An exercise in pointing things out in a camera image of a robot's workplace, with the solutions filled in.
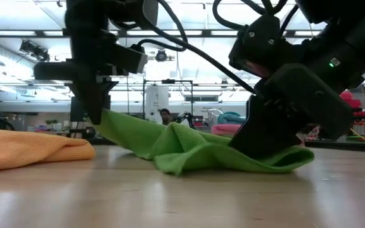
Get black ceiling-mounted device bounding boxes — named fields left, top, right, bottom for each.
left=19, top=39, right=51, bottom=63
left=155, top=49, right=169, bottom=63

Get pink microfiber towel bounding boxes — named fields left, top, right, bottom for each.
left=210, top=123, right=243, bottom=137

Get orange microfiber towel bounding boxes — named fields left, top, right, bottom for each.
left=0, top=128, right=96, bottom=174

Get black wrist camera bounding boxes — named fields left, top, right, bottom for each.
left=115, top=43, right=149, bottom=75
left=228, top=14, right=300, bottom=79

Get black looped gripper cable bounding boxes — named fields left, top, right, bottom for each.
left=109, top=0, right=257, bottom=95
left=212, top=0, right=300, bottom=35

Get person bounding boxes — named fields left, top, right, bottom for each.
left=159, top=108, right=173, bottom=126

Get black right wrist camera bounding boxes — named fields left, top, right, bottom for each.
left=228, top=14, right=300, bottom=79

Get red storage bins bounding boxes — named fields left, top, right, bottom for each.
left=339, top=91, right=365, bottom=118

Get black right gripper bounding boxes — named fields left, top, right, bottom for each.
left=229, top=63, right=354, bottom=159

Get green microfiber towel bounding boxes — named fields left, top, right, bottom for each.
left=90, top=109, right=315, bottom=177

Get clear plastic bin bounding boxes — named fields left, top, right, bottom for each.
left=207, top=108, right=250, bottom=137

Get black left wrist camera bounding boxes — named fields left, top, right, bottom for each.
left=115, top=43, right=149, bottom=75

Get black monitor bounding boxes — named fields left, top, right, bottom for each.
left=70, top=94, right=112, bottom=123

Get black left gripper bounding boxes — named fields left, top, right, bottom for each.
left=33, top=30, right=120, bottom=126

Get blue microfiber towel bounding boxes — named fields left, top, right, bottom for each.
left=217, top=111, right=247, bottom=125

